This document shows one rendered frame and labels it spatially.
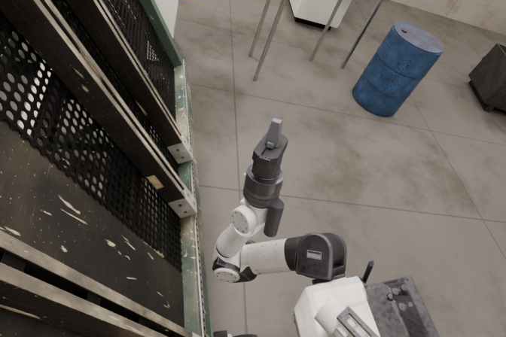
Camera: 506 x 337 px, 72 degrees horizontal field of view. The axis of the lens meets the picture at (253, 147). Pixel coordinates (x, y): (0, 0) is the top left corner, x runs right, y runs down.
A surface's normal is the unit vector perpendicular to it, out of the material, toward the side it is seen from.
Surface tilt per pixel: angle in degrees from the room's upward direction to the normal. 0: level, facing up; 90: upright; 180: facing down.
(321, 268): 54
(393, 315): 23
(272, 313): 0
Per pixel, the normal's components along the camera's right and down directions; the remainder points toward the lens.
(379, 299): -0.10, -0.63
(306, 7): 0.07, 0.74
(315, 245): -0.48, -0.21
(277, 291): 0.29, -0.66
